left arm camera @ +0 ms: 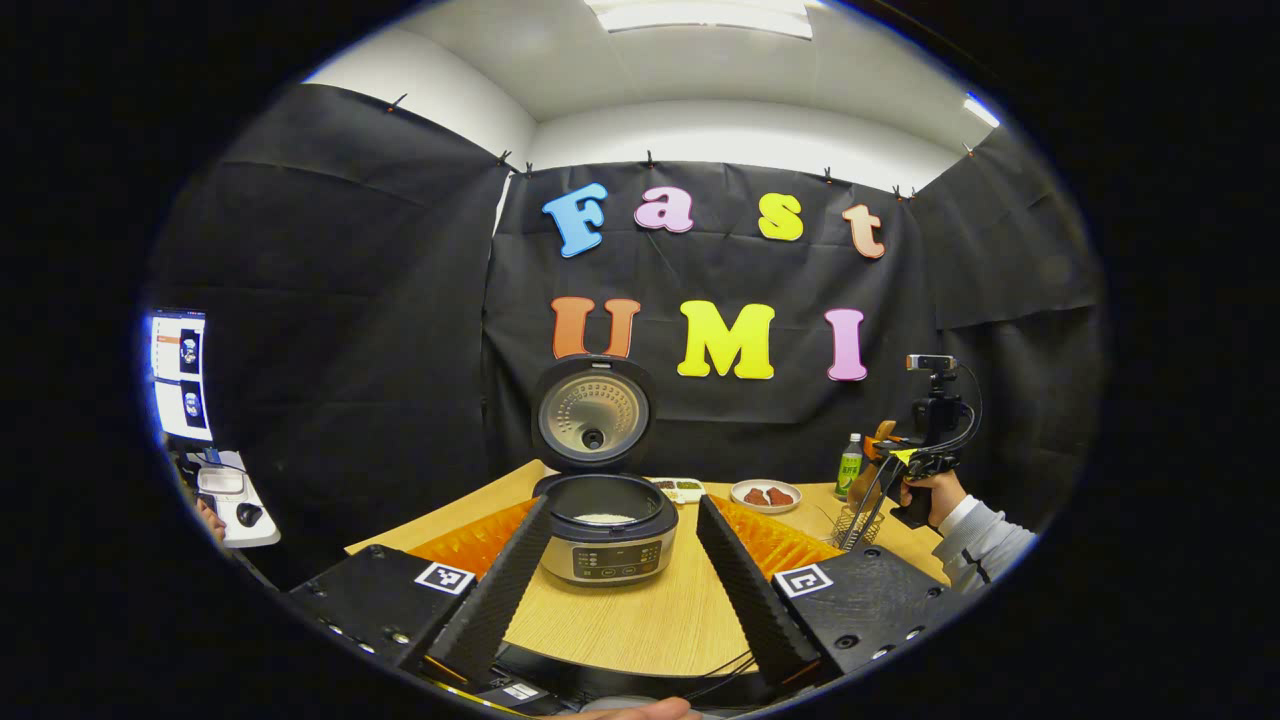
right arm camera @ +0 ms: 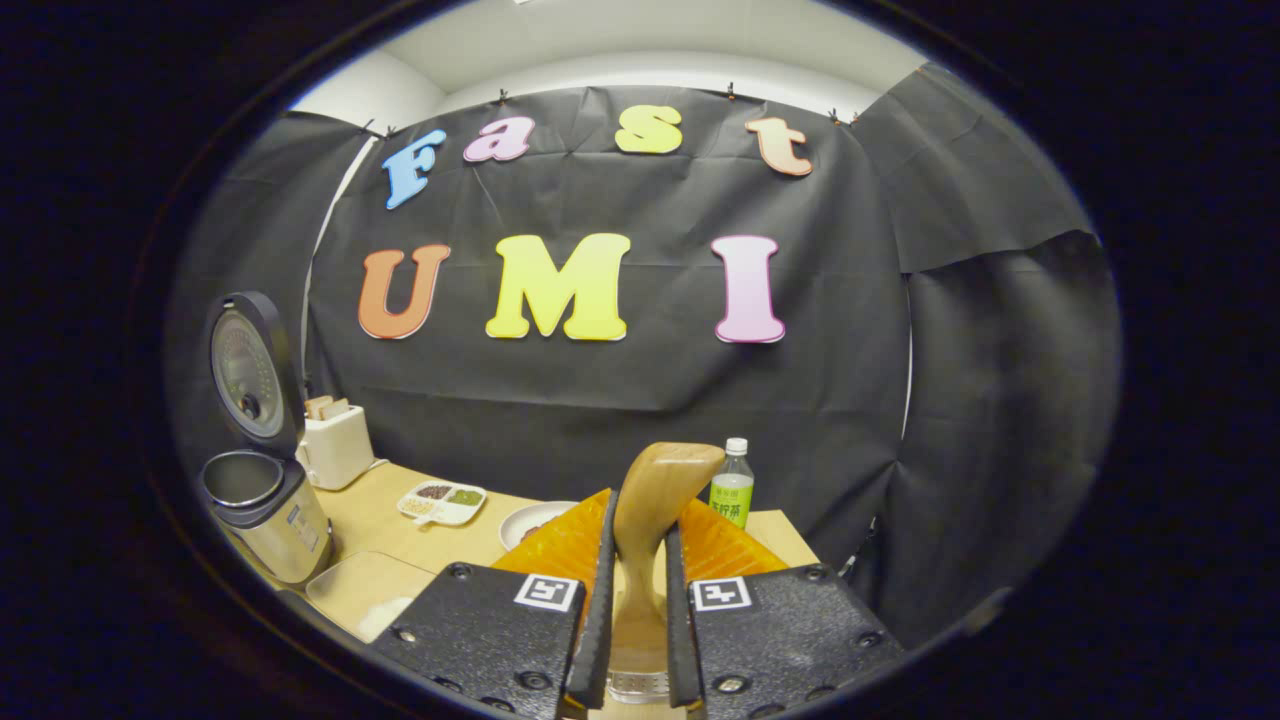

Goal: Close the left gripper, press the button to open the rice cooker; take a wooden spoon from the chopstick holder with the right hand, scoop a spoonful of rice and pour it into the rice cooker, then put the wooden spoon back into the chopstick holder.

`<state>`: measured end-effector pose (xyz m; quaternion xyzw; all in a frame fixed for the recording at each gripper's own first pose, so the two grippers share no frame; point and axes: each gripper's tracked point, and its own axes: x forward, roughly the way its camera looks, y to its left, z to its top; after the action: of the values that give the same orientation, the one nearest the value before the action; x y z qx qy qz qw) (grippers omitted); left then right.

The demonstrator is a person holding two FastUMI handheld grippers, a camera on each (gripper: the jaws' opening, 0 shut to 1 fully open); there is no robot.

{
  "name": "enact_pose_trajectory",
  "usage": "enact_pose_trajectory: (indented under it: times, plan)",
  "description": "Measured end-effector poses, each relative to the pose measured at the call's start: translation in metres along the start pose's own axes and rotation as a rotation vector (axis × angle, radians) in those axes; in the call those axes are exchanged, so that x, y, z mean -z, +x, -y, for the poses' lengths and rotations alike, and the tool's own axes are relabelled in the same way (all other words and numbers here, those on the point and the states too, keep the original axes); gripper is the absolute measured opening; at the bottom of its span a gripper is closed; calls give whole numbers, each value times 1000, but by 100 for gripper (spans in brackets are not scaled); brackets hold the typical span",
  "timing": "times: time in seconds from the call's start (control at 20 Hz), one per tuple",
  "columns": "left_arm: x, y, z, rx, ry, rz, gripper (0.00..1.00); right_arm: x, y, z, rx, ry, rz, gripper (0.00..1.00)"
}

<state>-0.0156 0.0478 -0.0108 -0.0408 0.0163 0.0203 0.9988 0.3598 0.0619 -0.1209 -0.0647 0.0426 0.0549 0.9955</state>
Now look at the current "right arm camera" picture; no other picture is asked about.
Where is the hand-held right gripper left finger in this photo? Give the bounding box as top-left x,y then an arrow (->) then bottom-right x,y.
370,488 -> 619,720

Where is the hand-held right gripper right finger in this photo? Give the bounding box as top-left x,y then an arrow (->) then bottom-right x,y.
665,497 -> 906,720

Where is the wooden spoon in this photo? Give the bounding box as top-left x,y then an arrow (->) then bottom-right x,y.
607,442 -> 728,676

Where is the dark grey rice cooker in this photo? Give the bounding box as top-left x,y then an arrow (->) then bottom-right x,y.
200,291 -> 336,586

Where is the white plate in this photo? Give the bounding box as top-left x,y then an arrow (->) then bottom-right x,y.
498,500 -> 581,551

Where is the green tea bottle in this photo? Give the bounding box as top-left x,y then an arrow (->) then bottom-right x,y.
709,437 -> 755,529

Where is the white divided grain dish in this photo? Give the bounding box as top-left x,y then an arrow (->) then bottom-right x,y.
396,480 -> 488,528

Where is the black backdrop cloth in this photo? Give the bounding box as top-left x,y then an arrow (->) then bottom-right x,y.
165,62 -> 1121,651

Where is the white toaster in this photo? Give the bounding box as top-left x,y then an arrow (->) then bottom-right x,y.
297,395 -> 376,491

